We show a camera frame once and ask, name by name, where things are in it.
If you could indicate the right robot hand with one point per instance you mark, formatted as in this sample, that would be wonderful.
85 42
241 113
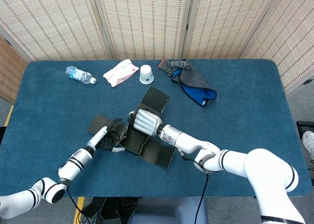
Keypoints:
147 122

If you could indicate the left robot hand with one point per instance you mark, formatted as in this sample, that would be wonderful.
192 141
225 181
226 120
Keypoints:
98 137

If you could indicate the black cardboard box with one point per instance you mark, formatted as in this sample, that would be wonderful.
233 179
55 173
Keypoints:
132 143

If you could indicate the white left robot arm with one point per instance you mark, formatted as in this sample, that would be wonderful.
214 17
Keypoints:
71 167

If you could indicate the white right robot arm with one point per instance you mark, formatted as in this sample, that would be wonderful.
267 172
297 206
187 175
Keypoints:
245 165

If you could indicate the blue felt-covered table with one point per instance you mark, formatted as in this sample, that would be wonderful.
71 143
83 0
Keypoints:
245 111

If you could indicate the white floral paper cup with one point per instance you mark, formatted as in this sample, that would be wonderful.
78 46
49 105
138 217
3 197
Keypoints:
146 74

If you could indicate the white pink tissue pack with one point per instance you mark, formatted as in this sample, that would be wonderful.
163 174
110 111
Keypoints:
120 73

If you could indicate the blue grey cloth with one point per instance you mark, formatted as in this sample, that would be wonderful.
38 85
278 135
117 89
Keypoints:
193 84

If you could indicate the grey striped work glove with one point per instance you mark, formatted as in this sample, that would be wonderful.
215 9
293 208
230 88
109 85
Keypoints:
171 65

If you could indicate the clear plastic water bottle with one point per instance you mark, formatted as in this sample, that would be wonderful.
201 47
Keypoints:
78 74

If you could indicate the black cardboard sheets pile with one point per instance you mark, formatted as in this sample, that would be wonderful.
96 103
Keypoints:
108 209

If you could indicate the blue grey seat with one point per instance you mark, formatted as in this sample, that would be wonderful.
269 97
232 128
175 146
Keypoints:
157 214

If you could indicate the beige woven folding screen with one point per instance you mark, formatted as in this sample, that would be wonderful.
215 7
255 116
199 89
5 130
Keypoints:
147 20

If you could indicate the brown woven screen panel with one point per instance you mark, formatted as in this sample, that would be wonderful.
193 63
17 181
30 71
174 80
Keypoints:
11 69

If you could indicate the black stand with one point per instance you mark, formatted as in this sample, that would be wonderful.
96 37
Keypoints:
305 127

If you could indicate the white sneaker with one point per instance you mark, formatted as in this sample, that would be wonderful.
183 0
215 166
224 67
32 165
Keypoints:
308 143

